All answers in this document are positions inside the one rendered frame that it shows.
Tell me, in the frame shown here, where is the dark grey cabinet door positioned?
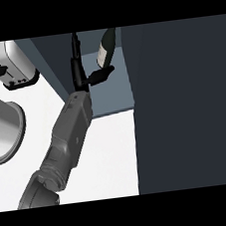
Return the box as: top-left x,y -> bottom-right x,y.
117,13 -> 226,196

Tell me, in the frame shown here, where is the dark green wine bottle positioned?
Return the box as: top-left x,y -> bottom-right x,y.
93,27 -> 121,70

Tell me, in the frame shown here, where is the grey metal pot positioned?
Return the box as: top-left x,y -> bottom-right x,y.
0,83 -> 33,166

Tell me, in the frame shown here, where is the blue-grey cabinet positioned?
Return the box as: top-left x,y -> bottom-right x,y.
13,25 -> 137,127

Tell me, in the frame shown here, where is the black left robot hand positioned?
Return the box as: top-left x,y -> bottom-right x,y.
66,27 -> 117,94

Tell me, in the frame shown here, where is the silver toaster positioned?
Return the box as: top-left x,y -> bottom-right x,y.
0,36 -> 43,93

